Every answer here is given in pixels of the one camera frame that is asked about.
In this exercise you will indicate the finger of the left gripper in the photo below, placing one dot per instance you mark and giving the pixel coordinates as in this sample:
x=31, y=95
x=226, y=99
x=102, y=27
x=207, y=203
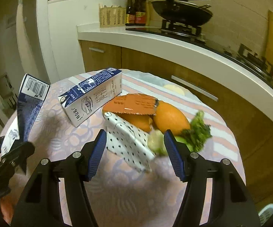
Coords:
x=19, y=155

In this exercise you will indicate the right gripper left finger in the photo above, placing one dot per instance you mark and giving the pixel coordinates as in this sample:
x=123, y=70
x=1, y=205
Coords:
x=39, y=203

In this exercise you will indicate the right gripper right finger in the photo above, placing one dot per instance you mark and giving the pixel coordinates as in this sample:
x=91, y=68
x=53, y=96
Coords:
x=231, y=203

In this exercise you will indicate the white dark small carton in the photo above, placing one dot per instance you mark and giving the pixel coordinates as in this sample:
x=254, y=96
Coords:
x=32, y=94

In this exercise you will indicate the blue white milk carton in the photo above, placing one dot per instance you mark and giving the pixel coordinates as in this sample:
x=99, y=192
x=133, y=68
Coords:
x=82, y=100

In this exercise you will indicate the green bok choy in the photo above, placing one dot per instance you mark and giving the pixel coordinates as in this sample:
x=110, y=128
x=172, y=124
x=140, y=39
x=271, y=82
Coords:
x=194, y=138

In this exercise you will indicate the orange peel large piece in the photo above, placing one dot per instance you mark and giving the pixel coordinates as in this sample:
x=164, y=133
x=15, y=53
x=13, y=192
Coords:
x=168, y=117

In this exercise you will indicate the white dotted paper bag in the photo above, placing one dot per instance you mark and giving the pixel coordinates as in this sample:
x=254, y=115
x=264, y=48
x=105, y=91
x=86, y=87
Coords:
x=128, y=142

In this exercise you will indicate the orange snack packet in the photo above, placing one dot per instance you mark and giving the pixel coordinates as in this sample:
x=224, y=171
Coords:
x=138, y=104

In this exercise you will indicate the light blue perforated basket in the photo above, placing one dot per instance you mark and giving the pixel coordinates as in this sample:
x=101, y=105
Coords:
x=265, y=213

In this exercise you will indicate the wooden lower cabinets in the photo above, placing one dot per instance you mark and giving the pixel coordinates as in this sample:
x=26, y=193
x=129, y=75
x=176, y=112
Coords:
x=252, y=129

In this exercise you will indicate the woven utensil basket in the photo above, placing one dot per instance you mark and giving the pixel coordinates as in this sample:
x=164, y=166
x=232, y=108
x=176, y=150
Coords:
x=112, y=16

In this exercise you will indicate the black gas stove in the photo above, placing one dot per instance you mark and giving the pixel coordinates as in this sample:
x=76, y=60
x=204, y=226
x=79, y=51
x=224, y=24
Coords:
x=244, y=56

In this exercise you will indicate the dark sauce bottle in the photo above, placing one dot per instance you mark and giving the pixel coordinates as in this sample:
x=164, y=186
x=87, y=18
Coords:
x=130, y=13

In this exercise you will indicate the red label sauce bottle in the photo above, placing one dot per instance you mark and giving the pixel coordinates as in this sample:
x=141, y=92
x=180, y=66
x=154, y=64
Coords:
x=140, y=12

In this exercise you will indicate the black wok on stove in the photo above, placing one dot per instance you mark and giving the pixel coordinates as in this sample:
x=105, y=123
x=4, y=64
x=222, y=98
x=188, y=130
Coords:
x=183, y=11

